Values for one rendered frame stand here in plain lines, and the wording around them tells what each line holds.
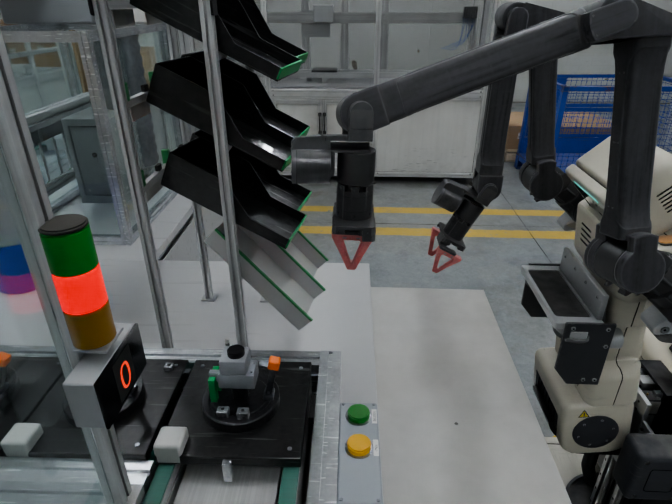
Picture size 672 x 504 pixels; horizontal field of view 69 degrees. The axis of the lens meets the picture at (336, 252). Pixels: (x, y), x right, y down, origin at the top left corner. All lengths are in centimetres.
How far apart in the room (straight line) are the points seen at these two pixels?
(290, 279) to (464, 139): 391
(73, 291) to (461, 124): 448
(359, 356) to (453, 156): 389
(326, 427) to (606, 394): 67
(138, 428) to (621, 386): 101
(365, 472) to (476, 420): 33
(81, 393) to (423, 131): 443
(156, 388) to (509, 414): 72
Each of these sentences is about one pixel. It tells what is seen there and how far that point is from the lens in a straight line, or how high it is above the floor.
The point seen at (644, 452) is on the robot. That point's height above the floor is 75.
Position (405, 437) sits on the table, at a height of 86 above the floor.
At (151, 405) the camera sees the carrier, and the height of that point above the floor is 97.
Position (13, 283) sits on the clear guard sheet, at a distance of 60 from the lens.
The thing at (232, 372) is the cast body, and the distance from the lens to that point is 88.
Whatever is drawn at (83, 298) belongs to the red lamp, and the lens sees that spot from 62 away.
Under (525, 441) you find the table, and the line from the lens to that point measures 110.
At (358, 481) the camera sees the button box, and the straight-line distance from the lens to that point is 85.
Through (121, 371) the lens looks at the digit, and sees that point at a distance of 69.
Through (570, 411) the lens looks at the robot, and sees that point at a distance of 131.
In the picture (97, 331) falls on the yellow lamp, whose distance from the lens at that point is 65.
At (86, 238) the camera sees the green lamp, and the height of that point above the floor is 140.
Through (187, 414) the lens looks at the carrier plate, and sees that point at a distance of 96.
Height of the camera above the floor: 163
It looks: 27 degrees down
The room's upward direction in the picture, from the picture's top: straight up
